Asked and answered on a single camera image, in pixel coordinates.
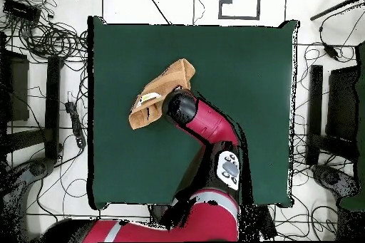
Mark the grey chair base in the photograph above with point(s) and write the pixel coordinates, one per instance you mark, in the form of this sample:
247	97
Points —
37	169
333	179

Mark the dark green table cloth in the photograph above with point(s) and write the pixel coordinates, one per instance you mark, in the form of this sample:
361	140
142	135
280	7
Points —
242	83

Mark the grey square floor frame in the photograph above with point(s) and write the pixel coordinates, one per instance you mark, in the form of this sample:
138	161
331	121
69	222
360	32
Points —
219	12

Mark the black power adapter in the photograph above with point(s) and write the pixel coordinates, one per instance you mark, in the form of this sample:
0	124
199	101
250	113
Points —
330	51

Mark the tan terry towel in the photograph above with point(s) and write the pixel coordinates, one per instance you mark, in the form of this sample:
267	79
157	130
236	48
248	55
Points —
171	74

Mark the black electronics box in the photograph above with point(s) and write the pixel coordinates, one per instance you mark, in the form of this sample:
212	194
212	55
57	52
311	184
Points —
21	10

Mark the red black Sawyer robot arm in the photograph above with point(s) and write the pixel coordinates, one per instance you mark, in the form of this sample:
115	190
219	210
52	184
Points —
205	120

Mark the black flat panel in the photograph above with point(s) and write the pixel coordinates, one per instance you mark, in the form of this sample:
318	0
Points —
17	86
342	100

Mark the black stand foot bar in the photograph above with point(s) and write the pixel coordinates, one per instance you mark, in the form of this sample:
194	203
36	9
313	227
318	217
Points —
52	106
315	114

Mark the black tripod pole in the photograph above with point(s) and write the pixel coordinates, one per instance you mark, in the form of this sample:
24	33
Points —
333	6

